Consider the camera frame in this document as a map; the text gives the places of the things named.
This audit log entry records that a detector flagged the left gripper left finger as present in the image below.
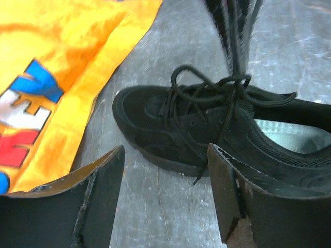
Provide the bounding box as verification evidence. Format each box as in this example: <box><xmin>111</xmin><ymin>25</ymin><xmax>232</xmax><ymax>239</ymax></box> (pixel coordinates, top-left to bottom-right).
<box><xmin>1</xmin><ymin>145</ymin><xmax>125</xmax><ymax>248</ymax></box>

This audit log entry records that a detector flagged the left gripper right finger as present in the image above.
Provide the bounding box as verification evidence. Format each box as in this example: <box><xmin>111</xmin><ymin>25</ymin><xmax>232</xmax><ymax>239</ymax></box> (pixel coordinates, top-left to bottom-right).
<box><xmin>208</xmin><ymin>144</ymin><xmax>330</xmax><ymax>247</ymax></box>

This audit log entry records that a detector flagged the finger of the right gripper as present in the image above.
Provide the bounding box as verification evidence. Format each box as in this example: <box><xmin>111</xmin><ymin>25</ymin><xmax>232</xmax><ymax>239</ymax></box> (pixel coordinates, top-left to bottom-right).
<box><xmin>234</xmin><ymin>0</ymin><xmax>263</xmax><ymax>74</ymax></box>
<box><xmin>205</xmin><ymin>0</ymin><xmax>239</xmax><ymax>75</ymax></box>

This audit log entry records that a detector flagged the black sneaker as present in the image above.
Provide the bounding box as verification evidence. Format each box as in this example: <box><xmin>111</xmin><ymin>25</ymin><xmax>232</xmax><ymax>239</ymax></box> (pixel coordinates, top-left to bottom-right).
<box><xmin>112</xmin><ymin>65</ymin><xmax>330</xmax><ymax>194</ymax></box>

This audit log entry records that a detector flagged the orange Mickey Mouse pillow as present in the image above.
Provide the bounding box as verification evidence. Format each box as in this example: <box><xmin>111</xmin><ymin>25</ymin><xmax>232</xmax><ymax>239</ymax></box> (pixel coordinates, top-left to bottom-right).
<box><xmin>1</xmin><ymin>1</ymin><xmax>161</xmax><ymax>194</ymax></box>

